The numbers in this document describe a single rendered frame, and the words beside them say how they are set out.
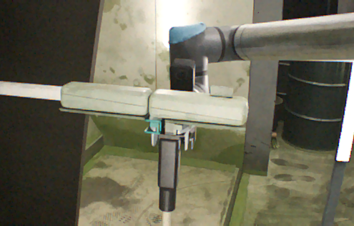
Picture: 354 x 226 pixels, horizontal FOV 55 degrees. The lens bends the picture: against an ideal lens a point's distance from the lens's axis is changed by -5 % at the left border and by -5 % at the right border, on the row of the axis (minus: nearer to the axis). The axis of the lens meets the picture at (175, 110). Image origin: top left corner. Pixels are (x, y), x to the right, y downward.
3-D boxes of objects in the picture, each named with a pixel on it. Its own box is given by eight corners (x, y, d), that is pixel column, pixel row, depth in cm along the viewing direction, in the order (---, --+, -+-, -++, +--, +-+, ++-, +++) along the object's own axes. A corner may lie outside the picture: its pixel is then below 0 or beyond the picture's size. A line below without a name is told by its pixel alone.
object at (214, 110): (235, 209, 64) (249, 86, 57) (234, 224, 59) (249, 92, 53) (-1, 173, 72) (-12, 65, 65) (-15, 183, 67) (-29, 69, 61)
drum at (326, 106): (274, 126, 340) (283, 33, 309) (332, 127, 339) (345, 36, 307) (289, 155, 286) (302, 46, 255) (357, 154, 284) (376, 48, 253)
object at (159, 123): (165, 126, 61) (166, 114, 61) (159, 134, 57) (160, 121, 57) (150, 124, 62) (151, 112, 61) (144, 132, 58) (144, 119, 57)
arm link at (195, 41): (200, 21, 92) (203, 69, 94) (159, 24, 87) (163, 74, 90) (221, 21, 83) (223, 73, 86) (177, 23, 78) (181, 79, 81)
